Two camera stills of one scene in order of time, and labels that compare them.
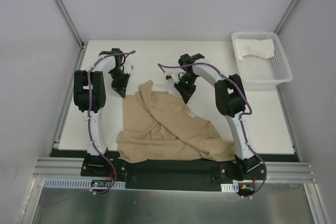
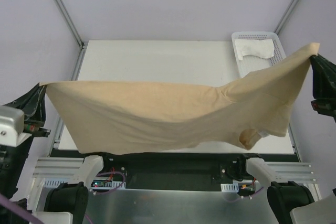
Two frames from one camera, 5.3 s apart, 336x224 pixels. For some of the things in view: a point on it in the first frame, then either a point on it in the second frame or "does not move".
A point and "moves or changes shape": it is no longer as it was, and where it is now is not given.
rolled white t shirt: [264, 48] does not move
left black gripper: [119, 81] → [37, 123]
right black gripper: [184, 89] → [324, 100]
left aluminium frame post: [60, 4] does not move
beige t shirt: [157, 125] moves or changes shape
